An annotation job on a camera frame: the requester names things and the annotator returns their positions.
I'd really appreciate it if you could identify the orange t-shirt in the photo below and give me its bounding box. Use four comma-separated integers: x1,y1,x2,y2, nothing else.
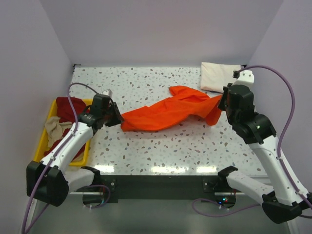
121,85,222,132

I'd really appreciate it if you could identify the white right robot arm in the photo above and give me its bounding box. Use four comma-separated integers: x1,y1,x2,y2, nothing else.
217,83,312,224

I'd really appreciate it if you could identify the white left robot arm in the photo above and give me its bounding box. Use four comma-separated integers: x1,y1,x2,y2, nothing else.
26,90,123,207

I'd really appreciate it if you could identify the folded cream t-shirt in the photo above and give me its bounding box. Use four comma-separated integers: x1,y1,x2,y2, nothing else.
200,62,242,93

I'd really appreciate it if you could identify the dark red t-shirt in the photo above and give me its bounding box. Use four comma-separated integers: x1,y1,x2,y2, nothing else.
44,97,75,156

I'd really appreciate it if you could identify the beige t-shirt in bin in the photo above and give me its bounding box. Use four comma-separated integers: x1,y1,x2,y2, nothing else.
44,116,72,148

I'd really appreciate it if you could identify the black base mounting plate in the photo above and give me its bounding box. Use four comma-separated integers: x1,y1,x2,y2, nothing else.
72,174,246,204

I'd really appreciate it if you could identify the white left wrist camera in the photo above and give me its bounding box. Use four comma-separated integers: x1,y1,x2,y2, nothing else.
101,89,113,97

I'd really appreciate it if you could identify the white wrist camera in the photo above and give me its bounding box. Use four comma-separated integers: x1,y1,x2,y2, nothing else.
233,70,254,89
101,89,113,97

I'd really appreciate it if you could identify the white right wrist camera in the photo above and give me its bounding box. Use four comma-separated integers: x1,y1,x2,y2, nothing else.
233,70,254,89

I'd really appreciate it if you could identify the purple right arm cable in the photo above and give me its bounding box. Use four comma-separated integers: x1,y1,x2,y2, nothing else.
192,65,312,218

